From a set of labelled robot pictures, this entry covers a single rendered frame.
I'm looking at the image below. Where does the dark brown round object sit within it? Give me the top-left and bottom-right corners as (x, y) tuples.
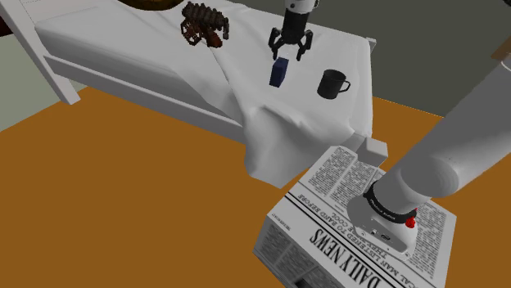
(117, 0), (183, 11)

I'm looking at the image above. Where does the newspaper patterned robot stand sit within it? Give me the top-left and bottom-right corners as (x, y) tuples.
(251, 145), (458, 288)

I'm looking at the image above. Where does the brown robot toy figure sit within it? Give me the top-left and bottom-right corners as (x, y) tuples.
(179, 2), (231, 49)

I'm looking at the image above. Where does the white bed with sheet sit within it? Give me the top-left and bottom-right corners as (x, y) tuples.
(0, 0), (389, 190)

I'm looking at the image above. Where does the black mug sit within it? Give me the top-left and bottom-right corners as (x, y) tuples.
(316, 69), (352, 101)

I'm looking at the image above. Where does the dark blue box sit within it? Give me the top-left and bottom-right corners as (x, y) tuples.
(269, 56), (290, 88)

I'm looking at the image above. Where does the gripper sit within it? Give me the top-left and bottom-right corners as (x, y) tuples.
(267, 7), (314, 62)

